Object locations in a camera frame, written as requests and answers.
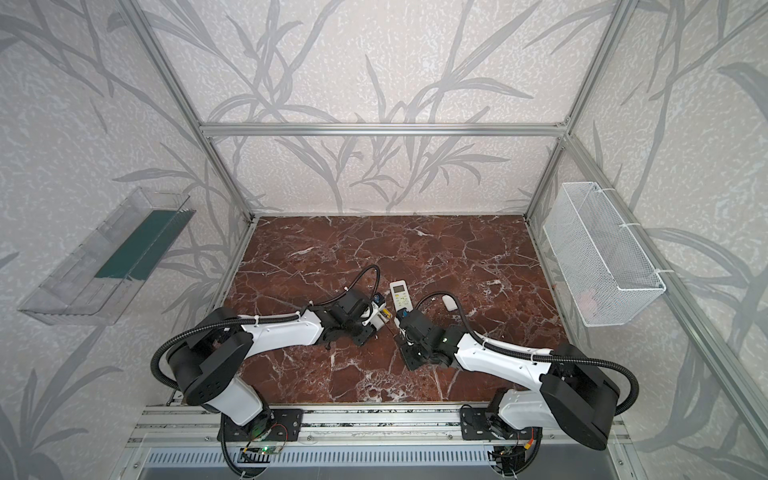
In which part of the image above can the aluminium frame crossbar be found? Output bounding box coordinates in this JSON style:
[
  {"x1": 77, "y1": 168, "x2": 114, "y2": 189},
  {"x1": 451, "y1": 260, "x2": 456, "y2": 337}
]
[{"x1": 200, "y1": 123, "x2": 566, "y2": 137}]

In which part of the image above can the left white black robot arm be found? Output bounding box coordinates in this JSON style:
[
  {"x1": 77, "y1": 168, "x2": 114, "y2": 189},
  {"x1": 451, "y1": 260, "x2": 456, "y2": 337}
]
[{"x1": 150, "y1": 289, "x2": 385, "y2": 440}]

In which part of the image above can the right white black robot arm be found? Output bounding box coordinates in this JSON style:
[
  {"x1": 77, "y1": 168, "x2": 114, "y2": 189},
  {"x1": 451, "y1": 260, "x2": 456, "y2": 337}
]
[{"x1": 396, "y1": 309, "x2": 640, "y2": 450}]

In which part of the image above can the aluminium mounting rail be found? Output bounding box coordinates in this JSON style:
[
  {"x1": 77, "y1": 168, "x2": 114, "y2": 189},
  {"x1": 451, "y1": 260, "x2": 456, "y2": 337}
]
[{"x1": 125, "y1": 401, "x2": 631, "y2": 448}]

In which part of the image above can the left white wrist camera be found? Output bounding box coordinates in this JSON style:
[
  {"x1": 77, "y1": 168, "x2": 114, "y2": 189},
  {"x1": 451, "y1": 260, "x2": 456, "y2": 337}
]
[{"x1": 369, "y1": 292, "x2": 388, "y2": 321}]

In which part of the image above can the white battery cover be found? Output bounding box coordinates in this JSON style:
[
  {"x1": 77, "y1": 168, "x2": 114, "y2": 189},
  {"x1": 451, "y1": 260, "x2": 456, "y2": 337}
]
[{"x1": 442, "y1": 295, "x2": 458, "y2": 312}]

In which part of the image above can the clear plastic wall bin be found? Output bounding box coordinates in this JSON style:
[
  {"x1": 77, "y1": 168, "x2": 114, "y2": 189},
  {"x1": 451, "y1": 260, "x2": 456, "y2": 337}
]
[{"x1": 19, "y1": 187, "x2": 196, "y2": 326}]

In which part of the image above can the white wire mesh basket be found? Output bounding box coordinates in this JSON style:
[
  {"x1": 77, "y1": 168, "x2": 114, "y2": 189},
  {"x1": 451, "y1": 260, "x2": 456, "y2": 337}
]
[{"x1": 543, "y1": 182, "x2": 666, "y2": 327}]

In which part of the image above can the white remote control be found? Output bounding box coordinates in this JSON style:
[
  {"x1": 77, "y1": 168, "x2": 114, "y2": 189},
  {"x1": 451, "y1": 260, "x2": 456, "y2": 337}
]
[
  {"x1": 368, "y1": 307, "x2": 392, "y2": 330},
  {"x1": 389, "y1": 280, "x2": 413, "y2": 312}
]

